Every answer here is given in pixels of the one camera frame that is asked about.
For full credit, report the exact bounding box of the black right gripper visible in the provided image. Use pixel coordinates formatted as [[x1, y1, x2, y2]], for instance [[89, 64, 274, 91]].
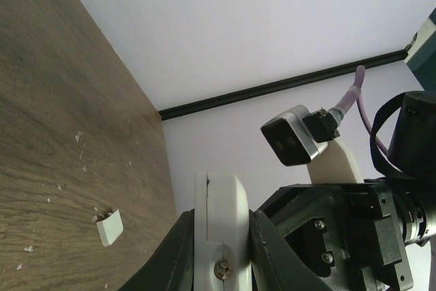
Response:
[[258, 182, 414, 290]]

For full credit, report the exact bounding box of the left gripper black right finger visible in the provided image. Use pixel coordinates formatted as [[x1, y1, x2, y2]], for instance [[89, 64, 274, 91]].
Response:
[[250, 211, 330, 291]]

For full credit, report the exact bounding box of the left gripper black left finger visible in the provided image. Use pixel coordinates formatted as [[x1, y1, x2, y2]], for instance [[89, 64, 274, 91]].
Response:
[[120, 210, 195, 291]]

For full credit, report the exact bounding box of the white remote control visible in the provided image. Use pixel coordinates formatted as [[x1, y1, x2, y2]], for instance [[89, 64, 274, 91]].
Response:
[[193, 172, 253, 290]]

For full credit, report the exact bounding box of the white battery cover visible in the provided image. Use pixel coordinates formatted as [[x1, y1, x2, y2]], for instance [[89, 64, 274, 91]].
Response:
[[96, 209, 124, 247]]

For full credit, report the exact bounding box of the dark ceiling structure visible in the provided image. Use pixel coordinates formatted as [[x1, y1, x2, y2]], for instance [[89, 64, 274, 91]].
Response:
[[405, 10, 435, 91]]

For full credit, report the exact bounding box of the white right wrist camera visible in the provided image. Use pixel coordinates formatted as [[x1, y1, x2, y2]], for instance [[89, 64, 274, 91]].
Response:
[[261, 105, 364, 185]]

